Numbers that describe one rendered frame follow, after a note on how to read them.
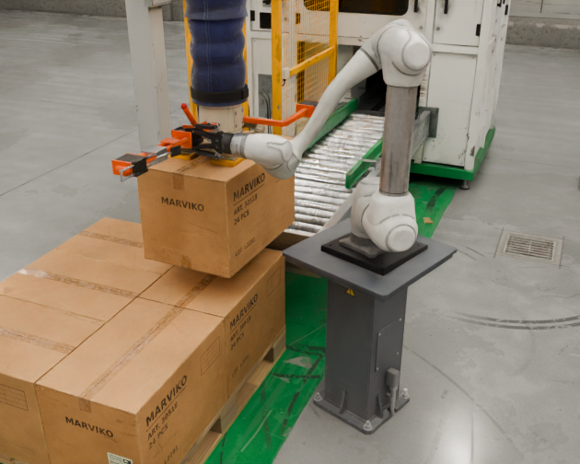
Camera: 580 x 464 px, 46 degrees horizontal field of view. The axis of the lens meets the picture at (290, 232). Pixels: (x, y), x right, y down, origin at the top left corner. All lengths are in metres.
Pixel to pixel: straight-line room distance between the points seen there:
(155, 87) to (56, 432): 2.23
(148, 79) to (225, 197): 1.75
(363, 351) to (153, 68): 2.13
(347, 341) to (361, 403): 0.29
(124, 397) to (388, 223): 1.04
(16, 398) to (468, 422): 1.80
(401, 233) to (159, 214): 0.95
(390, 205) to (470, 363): 1.28
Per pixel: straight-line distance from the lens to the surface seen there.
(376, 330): 2.73
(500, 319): 3.79
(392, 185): 2.36
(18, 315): 2.86
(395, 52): 2.23
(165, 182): 2.63
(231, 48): 2.63
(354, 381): 2.90
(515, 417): 3.17
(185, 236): 2.67
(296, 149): 2.51
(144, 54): 4.11
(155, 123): 4.19
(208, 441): 2.90
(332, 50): 5.26
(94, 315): 2.76
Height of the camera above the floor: 1.98
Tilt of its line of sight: 26 degrees down
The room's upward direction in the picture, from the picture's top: straight up
